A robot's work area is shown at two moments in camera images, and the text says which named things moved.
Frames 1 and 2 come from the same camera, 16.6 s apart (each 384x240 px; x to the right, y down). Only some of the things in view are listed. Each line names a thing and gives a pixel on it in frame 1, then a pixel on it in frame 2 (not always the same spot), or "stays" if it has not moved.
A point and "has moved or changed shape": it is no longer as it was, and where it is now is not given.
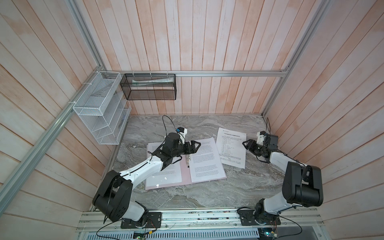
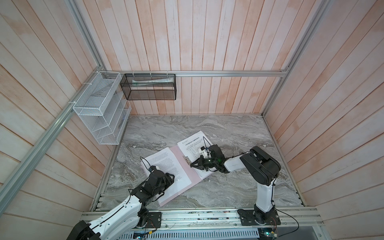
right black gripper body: x=256 y=149 to x=213 y=162
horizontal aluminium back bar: x=215 y=72 stays
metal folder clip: x=188 y=158 stays
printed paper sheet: x=231 y=150 to x=190 y=147
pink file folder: x=203 y=164 has moved or changed shape
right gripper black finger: x=255 y=148 to x=198 y=163
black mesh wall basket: x=149 y=86 stays
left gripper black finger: x=186 y=148 to x=169 y=180
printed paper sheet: x=171 y=174 has moved or changed shape
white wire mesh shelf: x=105 y=110 stays
